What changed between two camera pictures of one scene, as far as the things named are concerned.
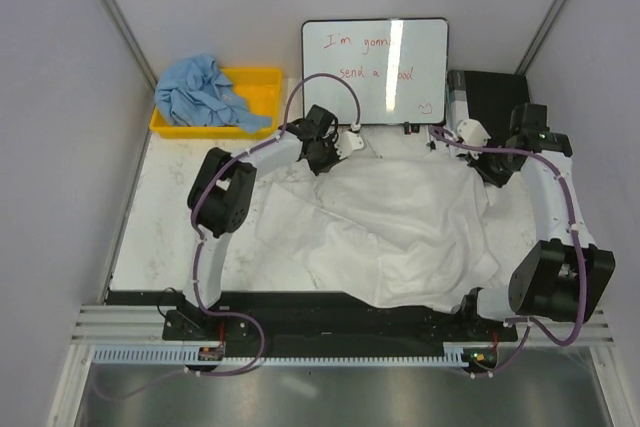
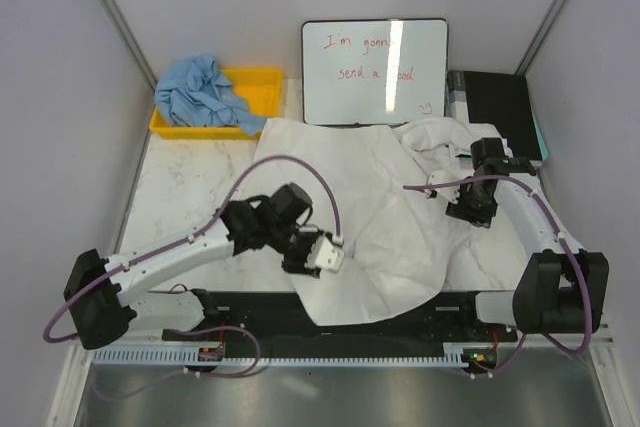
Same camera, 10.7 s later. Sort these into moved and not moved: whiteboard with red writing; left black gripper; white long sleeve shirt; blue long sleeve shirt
Moved: left black gripper; white long sleeve shirt
Not moved: whiteboard with red writing; blue long sleeve shirt
